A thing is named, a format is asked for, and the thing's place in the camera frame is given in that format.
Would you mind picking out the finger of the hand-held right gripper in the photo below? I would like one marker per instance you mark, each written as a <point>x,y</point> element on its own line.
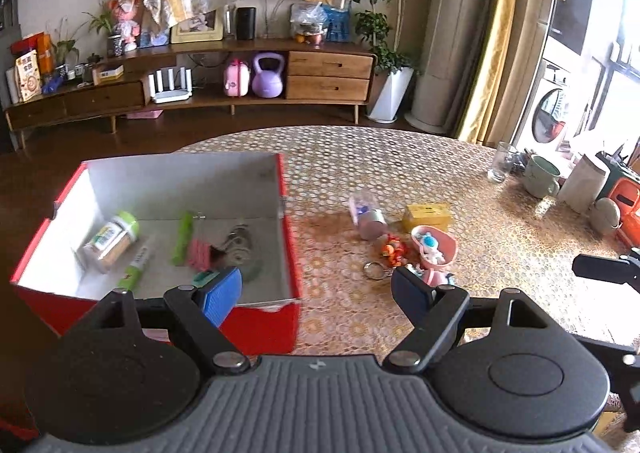
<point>600,268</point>
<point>620,353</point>

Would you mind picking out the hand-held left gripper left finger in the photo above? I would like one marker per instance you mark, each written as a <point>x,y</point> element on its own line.
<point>222,295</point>

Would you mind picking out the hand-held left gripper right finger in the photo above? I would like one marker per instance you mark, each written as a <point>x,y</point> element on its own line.
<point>411,294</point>

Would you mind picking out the small teal sharpener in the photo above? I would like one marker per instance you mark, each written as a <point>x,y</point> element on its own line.
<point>205,277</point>

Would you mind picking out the pink toy figurine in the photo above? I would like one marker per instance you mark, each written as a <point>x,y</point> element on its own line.
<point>440,277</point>

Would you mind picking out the pink binder clip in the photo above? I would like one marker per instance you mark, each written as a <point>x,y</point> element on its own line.
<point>199,253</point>

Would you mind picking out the pink toy dish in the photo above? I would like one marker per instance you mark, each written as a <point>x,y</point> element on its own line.
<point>447,245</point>

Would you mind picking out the light green tube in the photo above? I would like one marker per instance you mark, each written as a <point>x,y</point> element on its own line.
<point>183,238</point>

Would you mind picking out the small clear jar silver lid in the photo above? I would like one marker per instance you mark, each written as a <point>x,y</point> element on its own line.
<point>370,218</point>

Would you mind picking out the white and green marker pen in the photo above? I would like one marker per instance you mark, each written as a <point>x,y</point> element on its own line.
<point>137,265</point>

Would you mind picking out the red cardboard box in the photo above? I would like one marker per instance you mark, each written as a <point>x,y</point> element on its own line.
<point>200,183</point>

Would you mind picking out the clear jar with green lid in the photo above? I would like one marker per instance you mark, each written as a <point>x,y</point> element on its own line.
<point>110,240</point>

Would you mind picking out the white and blue toy figure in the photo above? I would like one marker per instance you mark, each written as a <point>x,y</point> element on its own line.
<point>430,245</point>

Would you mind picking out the grey egg-shaped container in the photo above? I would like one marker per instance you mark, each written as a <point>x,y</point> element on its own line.
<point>605,215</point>

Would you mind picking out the orange plastic container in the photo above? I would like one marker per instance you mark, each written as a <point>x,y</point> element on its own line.
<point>629,205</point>

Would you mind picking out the white cylindrical canister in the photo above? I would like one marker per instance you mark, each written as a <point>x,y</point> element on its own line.
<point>582,183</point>

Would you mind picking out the dark green utensil holder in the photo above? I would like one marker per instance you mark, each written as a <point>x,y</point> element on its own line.
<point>620,168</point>

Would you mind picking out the green mug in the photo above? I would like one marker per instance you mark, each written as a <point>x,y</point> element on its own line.
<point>540,179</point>

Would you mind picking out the clear drinking glass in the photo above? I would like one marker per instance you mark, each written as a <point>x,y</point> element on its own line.
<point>501,163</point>

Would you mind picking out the white washing machine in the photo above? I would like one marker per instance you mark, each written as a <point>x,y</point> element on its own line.
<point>547,108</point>

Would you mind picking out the wooden media cabinet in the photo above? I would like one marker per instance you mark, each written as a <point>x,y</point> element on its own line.
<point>215,102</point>

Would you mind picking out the white planter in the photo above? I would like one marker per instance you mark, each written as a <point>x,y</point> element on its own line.
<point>392,98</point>

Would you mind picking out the white router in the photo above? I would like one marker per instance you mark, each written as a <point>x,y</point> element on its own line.
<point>171,95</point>

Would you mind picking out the pink toy suitcase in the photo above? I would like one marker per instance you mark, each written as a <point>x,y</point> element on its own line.
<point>236,79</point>

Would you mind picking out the purple kettlebell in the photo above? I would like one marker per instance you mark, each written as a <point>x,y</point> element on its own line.
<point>268,82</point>

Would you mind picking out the light wooden drawer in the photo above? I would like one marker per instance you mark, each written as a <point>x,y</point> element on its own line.
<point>327,88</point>
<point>330,65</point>

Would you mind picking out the yellow curtain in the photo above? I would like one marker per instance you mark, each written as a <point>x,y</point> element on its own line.
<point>500,43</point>

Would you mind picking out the yellow and white small box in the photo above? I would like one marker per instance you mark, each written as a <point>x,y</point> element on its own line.
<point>109,74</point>

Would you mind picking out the beige standing air conditioner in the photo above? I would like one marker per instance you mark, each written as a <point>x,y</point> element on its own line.
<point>445,43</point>

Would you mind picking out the small potted plant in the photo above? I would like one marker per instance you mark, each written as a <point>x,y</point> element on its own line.
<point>114,47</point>
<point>62,53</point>

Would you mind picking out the black speaker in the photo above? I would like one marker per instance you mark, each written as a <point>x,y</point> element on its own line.
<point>245,24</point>

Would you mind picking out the blue bag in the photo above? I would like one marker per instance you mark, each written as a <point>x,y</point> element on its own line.
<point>339,25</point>

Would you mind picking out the clear plastic bag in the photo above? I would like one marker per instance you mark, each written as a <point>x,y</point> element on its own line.
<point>307,23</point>

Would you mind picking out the pink doll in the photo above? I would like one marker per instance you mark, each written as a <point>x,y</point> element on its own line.
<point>129,23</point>

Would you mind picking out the brown and white snack box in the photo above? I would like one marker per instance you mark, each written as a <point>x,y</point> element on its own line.
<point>29,77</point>

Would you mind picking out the orange box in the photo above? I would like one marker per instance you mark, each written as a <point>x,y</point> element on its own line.
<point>44,53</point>

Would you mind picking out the black cabinet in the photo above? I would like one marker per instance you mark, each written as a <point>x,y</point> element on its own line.
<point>6,83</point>

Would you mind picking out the yellow picture frame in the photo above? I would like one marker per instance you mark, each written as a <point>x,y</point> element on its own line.
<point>197,33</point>

